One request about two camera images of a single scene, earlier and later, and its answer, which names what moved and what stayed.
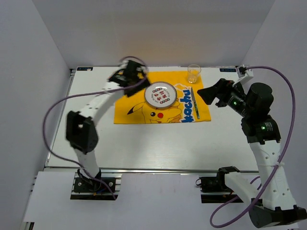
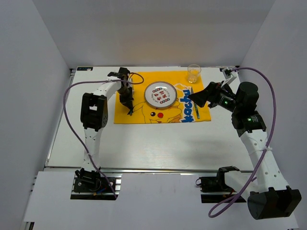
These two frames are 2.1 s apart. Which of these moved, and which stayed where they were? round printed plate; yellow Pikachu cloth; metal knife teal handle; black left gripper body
Moved: black left gripper body
Stayed: metal knife teal handle; round printed plate; yellow Pikachu cloth
